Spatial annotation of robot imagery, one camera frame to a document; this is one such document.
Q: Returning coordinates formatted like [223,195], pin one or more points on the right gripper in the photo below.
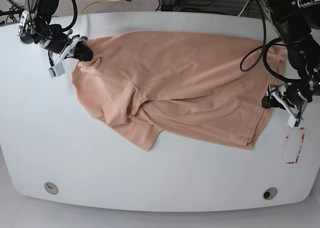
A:
[58,41]

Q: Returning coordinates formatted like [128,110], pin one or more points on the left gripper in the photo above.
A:
[293,98]

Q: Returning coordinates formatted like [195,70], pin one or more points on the peach T-shirt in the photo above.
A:
[202,86]

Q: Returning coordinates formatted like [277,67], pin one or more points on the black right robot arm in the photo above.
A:
[35,27]

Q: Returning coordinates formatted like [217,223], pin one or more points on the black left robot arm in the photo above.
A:
[292,20]

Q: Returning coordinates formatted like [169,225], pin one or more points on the red tape rectangle marking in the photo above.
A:
[293,145]

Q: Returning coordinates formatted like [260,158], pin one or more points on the black tripod stand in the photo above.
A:
[12,14]

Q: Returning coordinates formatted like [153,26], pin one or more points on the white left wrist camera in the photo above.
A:
[293,122]

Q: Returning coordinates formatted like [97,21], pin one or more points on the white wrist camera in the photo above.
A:
[293,122]
[56,70]

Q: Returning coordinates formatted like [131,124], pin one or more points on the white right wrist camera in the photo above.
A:
[56,70]

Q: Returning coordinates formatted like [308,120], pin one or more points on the right table cable grommet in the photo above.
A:
[270,193]

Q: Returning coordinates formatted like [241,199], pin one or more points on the table cable grommet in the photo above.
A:
[51,188]
[270,193]

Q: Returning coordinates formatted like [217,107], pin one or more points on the left table cable grommet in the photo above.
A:
[51,188]

